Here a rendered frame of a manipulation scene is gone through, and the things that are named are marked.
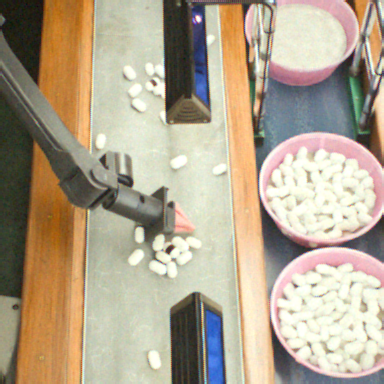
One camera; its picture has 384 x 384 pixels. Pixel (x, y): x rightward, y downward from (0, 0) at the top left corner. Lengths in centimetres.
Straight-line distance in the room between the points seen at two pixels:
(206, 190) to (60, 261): 34
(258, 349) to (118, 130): 59
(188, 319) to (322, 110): 88
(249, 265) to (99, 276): 30
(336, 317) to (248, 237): 23
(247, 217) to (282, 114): 36
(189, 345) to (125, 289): 46
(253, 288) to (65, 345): 37
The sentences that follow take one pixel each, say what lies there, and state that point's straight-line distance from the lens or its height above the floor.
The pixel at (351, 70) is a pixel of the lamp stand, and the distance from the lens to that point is 190.
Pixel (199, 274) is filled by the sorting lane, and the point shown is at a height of 74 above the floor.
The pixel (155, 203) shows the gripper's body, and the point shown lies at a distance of 152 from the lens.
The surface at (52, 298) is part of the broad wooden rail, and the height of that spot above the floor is 76.
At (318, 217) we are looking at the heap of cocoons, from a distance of 167.
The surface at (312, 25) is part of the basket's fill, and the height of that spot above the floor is 73.
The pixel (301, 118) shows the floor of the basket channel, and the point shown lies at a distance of 187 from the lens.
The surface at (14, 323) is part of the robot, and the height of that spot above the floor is 47.
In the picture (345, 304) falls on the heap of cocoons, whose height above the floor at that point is 73.
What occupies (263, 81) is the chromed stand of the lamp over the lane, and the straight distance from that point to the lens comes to 164.
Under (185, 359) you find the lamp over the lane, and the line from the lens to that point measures 112.
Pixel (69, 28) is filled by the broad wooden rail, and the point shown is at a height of 76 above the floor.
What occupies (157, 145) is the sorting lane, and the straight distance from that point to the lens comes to 173.
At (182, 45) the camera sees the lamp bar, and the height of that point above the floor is 111.
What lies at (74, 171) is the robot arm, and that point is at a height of 93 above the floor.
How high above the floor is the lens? 215
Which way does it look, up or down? 61 degrees down
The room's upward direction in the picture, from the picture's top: 1 degrees clockwise
